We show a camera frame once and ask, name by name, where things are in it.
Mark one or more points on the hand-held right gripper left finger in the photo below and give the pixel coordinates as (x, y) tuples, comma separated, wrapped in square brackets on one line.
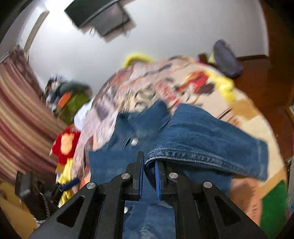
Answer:
[(138, 183)]

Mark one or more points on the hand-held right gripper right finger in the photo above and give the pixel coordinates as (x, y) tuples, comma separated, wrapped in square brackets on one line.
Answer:
[(158, 181)]

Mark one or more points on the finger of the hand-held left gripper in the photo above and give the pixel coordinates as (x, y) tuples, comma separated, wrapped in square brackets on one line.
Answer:
[(60, 189)]

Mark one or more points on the blue denim jacket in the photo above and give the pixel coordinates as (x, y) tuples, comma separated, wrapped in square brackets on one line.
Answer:
[(195, 133)]

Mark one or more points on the red plush toy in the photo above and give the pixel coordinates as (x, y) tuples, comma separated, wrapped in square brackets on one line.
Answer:
[(62, 137)]

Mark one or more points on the white cloth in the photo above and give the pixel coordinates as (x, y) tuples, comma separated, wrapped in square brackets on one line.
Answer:
[(80, 117)]

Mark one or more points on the striped curtain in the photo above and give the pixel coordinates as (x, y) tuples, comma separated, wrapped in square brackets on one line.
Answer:
[(18, 115)]

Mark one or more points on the orange box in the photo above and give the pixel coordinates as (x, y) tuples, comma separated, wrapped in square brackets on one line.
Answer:
[(63, 98)]

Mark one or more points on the black and white clutter pile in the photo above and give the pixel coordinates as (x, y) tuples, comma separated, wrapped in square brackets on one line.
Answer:
[(51, 92)]

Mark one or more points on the dark grey cloth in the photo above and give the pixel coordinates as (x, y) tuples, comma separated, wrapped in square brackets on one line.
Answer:
[(75, 86)]

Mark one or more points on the printed blanket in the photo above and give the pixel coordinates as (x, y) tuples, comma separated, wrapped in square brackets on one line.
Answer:
[(160, 75)]

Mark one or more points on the beige door frame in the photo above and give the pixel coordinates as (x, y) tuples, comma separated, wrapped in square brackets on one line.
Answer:
[(34, 32)]

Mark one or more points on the black wall television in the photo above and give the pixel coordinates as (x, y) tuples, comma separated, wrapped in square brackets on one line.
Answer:
[(101, 16)]

